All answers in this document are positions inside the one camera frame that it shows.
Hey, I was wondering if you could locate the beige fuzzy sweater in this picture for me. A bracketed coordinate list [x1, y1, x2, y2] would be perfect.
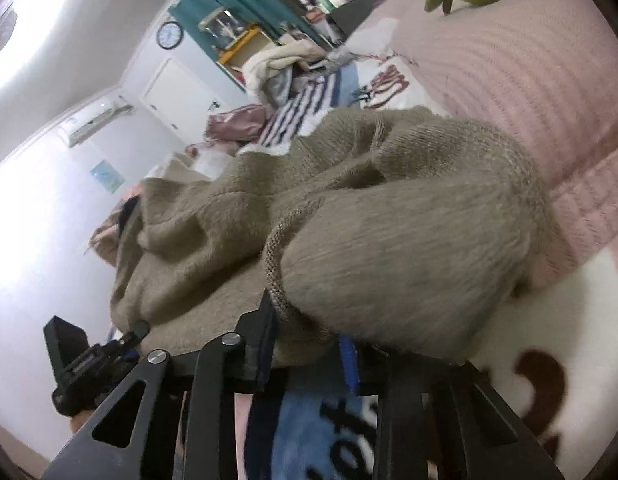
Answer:
[110, 107, 555, 366]

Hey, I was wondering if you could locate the striped fleece blanket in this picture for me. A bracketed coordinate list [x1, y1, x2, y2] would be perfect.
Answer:
[87, 0, 618, 480]

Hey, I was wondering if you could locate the left hand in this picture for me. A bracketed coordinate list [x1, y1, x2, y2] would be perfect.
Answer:
[70, 410, 94, 434]

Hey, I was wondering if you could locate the white door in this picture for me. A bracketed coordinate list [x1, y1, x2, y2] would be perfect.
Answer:
[141, 58, 224, 143]

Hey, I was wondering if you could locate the blue wall poster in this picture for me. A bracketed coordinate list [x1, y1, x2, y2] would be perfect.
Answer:
[90, 159, 126, 194]

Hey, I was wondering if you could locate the yellow white shelf cabinet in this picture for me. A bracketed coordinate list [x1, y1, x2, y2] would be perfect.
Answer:
[198, 6, 276, 78]

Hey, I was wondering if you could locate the cream blanket pile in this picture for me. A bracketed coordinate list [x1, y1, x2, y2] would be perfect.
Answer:
[242, 39, 326, 104]

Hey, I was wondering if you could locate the tan pink comforter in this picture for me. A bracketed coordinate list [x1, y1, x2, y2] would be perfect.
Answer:
[88, 151, 233, 268]

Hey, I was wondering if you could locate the round wall clock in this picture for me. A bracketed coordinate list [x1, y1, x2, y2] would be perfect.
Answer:
[156, 21, 184, 50]

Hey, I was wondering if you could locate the white air conditioner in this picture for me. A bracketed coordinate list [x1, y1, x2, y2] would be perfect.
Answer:
[66, 104, 134, 148]

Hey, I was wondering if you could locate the teal curtain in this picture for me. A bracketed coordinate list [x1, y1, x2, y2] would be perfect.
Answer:
[169, 0, 327, 63]

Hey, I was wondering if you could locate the black garment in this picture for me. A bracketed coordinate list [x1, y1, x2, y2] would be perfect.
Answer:
[118, 195, 141, 237]

